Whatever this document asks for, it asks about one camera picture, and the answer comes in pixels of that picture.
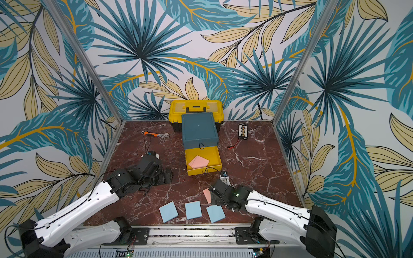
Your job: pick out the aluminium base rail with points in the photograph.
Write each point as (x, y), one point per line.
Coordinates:
(199, 241)

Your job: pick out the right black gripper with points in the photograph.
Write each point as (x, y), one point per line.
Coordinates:
(215, 187)

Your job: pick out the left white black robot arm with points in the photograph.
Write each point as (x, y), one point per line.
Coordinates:
(56, 236)

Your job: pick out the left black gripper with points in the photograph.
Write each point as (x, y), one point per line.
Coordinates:
(162, 179)

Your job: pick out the blue sticky note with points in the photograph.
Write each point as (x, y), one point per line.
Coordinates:
(215, 213)
(193, 210)
(168, 212)

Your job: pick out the yellow black toolbox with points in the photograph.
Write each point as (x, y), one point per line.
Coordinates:
(181, 107)

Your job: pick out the orange adjustable wrench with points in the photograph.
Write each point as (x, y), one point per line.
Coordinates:
(156, 135)

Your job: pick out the black battery holder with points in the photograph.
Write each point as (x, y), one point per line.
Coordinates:
(242, 131)

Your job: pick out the teal yellow drawer cabinet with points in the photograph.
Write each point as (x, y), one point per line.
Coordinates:
(200, 137)

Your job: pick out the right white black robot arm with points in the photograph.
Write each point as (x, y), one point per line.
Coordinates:
(276, 222)

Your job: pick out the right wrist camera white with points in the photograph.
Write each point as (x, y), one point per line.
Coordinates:
(224, 177)

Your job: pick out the pink sticky note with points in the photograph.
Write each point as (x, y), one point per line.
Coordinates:
(207, 195)
(198, 162)

